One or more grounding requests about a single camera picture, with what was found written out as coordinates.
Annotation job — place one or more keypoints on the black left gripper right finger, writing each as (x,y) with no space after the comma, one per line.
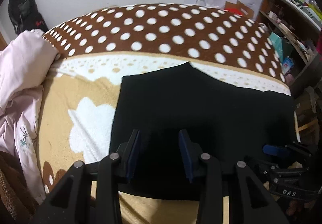
(249,200)

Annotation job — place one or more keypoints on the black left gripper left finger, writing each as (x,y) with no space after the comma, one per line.
(88,193)

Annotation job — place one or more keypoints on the black pants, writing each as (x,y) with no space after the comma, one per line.
(227,122)

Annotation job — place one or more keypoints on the person's right hand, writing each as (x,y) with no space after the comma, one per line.
(297,206)

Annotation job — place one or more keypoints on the teal paper bag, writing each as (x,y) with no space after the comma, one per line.
(282,45)

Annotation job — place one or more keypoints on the pink quilt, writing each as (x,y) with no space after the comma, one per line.
(25,63)

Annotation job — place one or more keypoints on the wooden shelf unit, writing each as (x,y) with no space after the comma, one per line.
(297,23)

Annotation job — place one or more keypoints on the brown white polka dot blanket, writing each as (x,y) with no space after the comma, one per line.
(97,50)

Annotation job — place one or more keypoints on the red cardboard box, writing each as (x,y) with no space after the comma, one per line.
(239,8)

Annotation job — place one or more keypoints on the black backpack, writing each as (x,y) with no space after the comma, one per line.
(24,15)

